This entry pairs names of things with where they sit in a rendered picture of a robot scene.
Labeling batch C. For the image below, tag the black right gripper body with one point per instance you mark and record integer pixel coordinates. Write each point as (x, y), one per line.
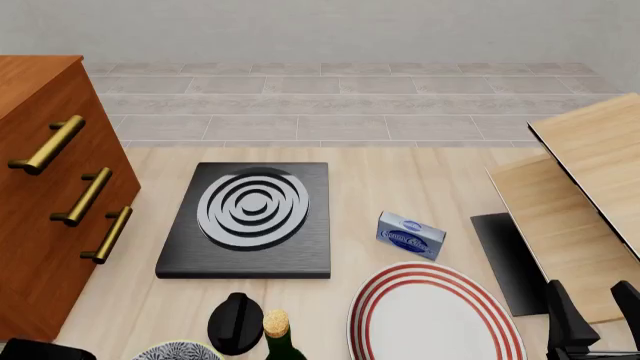
(595, 356)

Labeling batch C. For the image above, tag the green bottle with cork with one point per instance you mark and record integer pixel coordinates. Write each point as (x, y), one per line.
(277, 326)

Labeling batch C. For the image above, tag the pale wooden shelf rack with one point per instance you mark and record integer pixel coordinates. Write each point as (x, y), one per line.
(565, 225)

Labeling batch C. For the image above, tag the blue printed food box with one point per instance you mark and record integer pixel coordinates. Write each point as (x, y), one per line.
(407, 234)

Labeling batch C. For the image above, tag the white plate with red rings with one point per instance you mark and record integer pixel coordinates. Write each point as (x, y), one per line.
(430, 322)

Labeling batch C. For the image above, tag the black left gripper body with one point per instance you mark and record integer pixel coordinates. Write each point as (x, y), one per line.
(40, 350)

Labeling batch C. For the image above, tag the wooden cabinet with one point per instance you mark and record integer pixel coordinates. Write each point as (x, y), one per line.
(35, 262)

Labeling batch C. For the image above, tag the blue patterned bowl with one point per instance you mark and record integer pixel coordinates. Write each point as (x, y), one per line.
(175, 352)

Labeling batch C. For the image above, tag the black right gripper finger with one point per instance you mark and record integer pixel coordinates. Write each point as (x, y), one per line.
(631, 307)
(565, 322)

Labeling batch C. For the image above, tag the flat black stove plate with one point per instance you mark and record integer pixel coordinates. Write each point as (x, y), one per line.
(250, 255)

